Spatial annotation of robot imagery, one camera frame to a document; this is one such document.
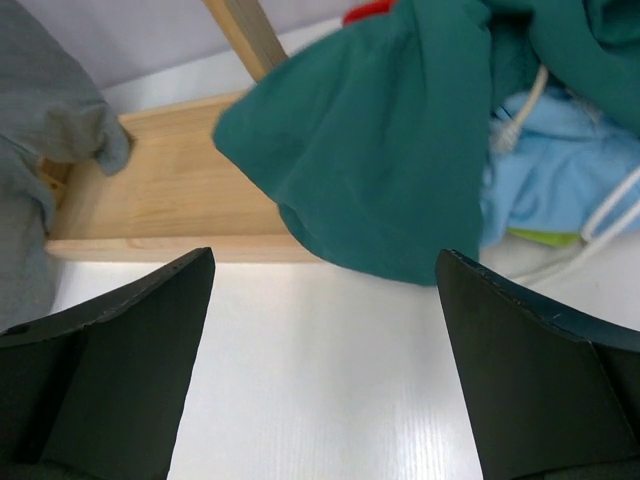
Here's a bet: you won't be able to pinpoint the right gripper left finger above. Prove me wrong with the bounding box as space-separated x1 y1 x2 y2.
1 248 215 479

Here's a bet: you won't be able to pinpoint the lime green shorts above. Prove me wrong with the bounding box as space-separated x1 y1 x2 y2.
507 228 582 248

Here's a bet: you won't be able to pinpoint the wooden clothes rack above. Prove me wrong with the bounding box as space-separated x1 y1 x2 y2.
37 0 326 264

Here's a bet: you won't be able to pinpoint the dark green shorts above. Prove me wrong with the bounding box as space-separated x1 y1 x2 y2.
213 1 639 286

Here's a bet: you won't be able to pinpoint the light blue shorts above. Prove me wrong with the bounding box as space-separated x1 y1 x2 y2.
480 87 639 262

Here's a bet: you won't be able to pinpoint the grey shorts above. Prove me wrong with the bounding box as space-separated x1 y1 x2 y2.
1 1 130 330

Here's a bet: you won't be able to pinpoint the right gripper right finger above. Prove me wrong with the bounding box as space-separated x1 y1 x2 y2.
436 250 639 479

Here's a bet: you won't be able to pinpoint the red plastic bin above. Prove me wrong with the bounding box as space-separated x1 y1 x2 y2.
342 0 396 26

